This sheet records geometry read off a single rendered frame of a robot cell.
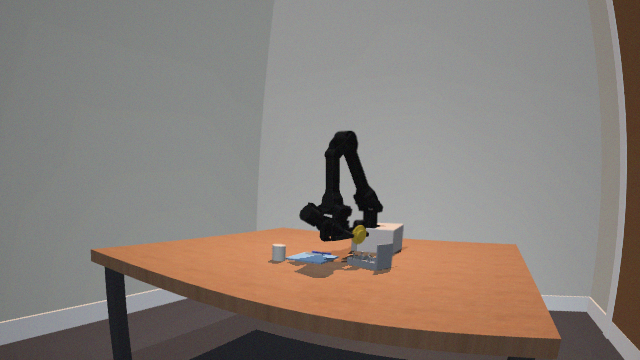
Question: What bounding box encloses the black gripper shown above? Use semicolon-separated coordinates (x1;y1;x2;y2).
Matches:
320;218;367;242

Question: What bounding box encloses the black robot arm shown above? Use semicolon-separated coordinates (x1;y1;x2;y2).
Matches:
299;131;383;230

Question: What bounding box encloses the light blue square mat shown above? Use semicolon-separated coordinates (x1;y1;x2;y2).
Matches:
285;252;339;264

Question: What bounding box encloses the yellow round plate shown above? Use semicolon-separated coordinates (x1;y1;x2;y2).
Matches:
351;225;366;244

